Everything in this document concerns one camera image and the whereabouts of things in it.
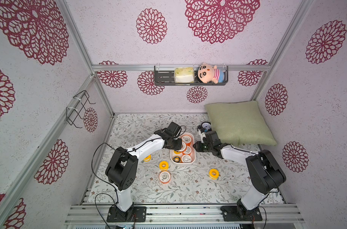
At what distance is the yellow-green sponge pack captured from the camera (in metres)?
0.91

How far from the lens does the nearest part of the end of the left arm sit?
66 cm

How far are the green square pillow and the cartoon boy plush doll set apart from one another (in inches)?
10.6
